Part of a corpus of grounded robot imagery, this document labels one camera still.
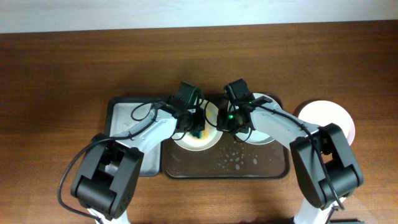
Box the green and yellow sponge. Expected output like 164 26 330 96
190 131 203 139

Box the cream plate with red stain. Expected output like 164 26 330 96
172 100 223 151

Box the pale green plate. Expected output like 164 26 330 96
234 93 282 145

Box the white pinkish plate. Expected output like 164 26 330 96
298 100 356 145

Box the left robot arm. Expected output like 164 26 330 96
70 82 205 223

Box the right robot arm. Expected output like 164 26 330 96
217 79 364 223

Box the dark brown serving tray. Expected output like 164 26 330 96
162 133 290 179

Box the white cloth tray liner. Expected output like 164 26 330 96
105 102 161 177

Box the small dark green tray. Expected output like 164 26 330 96
104 97 162 177

